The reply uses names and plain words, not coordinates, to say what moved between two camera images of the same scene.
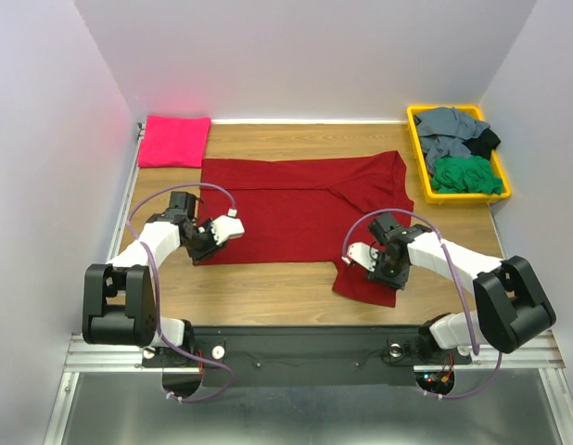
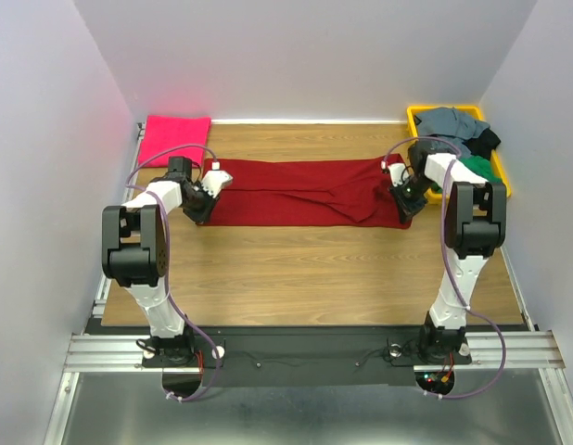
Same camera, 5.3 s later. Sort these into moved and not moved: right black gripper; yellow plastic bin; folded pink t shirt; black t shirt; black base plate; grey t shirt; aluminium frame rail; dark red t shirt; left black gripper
Moved: right black gripper; left black gripper; dark red t shirt
Not moved: folded pink t shirt; black t shirt; black base plate; aluminium frame rail; grey t shirt; yellow plastic bin
